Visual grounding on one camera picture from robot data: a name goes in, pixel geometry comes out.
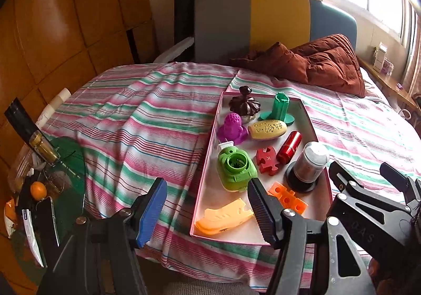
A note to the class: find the black rolled mat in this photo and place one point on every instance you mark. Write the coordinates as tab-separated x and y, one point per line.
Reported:
184	12

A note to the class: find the green glass side table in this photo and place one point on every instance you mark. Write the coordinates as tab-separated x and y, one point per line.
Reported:
70	202

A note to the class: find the magenta perforated plastic piece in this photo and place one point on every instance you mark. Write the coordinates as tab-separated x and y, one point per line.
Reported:
232	128

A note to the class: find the white box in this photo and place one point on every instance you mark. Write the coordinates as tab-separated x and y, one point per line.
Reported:
380	54

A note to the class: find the green and white round toy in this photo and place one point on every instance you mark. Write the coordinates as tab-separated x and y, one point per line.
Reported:
236	170

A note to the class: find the orange fruit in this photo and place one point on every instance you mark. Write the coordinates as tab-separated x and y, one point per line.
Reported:
37	190

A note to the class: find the orange plastic block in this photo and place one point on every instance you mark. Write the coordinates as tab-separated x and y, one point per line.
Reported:
289	199

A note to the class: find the green plastic stand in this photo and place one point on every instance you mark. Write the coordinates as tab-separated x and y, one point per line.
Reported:
279	110

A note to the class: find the dark bottle with gold band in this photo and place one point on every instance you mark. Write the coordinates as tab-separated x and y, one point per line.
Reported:
39	145

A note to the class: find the yellow perforated oval shell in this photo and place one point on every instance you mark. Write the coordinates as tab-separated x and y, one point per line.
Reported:
268	130

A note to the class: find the black tablet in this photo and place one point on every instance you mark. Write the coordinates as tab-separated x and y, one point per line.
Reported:
41	229

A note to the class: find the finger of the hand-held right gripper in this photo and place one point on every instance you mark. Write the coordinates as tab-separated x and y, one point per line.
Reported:
396	179
342	176

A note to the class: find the white tray with pink rim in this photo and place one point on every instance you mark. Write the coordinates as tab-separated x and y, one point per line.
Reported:
213	193

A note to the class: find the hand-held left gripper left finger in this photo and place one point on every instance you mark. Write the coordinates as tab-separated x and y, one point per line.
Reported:
149	212

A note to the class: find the brown quilted jacket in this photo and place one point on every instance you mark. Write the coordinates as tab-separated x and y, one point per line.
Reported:
329	64

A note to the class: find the orange shoe-shaped piece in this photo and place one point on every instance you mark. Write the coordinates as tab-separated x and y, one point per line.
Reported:
220	219

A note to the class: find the purple box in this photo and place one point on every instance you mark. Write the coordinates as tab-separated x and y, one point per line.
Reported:
388	67

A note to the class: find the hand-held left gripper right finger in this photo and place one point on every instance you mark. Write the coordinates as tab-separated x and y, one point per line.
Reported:
261	212

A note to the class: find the beige curtain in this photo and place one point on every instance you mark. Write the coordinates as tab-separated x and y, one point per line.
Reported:
412	77

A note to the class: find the stack of paper cups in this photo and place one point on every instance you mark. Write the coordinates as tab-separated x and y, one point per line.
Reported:
52	105

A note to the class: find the wooden shelf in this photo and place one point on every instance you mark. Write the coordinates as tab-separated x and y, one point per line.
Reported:
388	86

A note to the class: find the person's right hand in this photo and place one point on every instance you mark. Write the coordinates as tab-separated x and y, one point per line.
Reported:
381	278

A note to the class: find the brown flower-shaped lid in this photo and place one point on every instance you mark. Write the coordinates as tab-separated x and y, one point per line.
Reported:
245	104

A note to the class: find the orange snack bag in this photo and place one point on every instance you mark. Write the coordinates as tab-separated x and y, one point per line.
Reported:
10	219

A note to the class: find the grey cylinder with black base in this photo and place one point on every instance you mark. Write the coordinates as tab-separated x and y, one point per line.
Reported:
309	163

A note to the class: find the red metallic cylinder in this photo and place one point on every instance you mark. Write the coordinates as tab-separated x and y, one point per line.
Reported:
289	146

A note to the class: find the grey yellow blue headboard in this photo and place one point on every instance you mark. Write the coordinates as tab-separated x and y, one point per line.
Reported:
279	18

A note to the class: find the red puzzle piece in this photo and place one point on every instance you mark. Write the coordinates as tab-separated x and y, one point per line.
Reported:
267	161

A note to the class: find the striped bedsheet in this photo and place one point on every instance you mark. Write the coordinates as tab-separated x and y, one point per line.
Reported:
131	123

